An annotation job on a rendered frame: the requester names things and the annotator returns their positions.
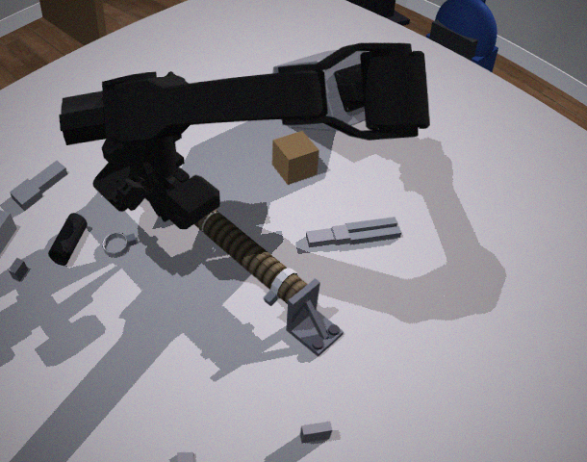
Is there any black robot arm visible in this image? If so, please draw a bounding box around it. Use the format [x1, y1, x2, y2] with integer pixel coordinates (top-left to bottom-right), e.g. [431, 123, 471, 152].
[59, 43, 430, 212]

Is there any brown cube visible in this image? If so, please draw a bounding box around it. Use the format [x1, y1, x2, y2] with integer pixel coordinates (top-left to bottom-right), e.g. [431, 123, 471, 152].
[272, 131, 319, 185]

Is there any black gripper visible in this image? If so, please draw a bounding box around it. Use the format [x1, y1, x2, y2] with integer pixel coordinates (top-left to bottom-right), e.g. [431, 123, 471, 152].
[140, 134, 220, 229]

